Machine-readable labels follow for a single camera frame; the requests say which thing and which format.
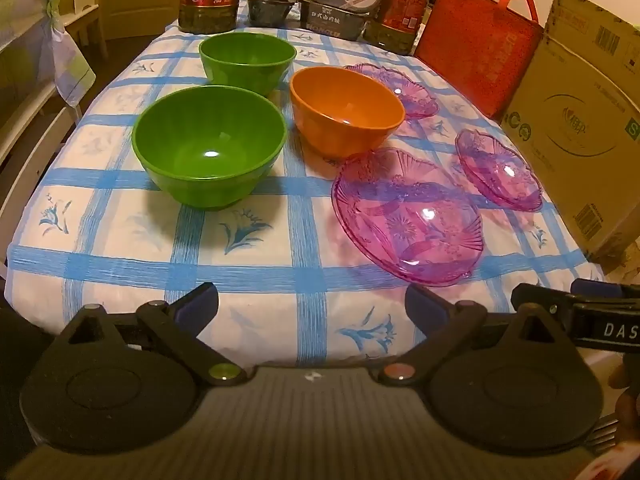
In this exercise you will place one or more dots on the large brown cardboard box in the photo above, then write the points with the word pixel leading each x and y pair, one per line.
pixel 580 130

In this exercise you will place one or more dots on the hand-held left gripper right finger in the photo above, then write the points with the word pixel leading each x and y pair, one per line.
pixel 425 306

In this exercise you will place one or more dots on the blue checked floral tablecloth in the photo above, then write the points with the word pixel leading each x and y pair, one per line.
pixel 140 250

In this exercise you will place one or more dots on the white wooden frame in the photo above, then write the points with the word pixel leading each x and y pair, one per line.
pixel 25 130

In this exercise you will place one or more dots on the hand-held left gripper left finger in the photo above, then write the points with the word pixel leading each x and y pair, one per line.
pixel 197 304

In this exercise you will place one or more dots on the red tote bag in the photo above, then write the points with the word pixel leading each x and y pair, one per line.
pixel 475 50

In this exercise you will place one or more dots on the orange plastic bowl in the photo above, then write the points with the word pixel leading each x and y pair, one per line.
pixel 345 105

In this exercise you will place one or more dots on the white wooden chair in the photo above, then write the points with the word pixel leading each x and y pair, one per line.
pixel 87 20

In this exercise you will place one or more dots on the person's right hand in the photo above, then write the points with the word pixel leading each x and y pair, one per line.
pixel 627 400

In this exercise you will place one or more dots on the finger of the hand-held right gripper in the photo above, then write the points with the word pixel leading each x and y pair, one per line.
pixel 600 290
pixel 537 295

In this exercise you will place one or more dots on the small purple transparent plate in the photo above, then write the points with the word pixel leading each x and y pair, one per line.
pixel 500 170
pixel 410 95

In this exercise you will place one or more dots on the green plastic bowl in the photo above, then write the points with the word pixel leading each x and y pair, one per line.
pixel 247 60
pixel 210 160

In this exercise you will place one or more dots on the large purple transparent plate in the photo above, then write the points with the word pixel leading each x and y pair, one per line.
pixel 407 217

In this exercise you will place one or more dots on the white green checked cloth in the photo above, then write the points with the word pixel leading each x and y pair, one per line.
pixel 65 60

